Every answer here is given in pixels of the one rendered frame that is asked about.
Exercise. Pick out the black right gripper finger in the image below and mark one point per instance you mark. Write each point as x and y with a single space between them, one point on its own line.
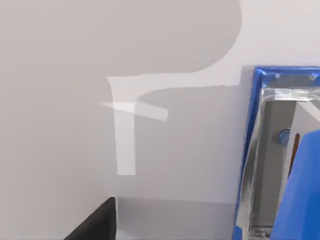
101 223

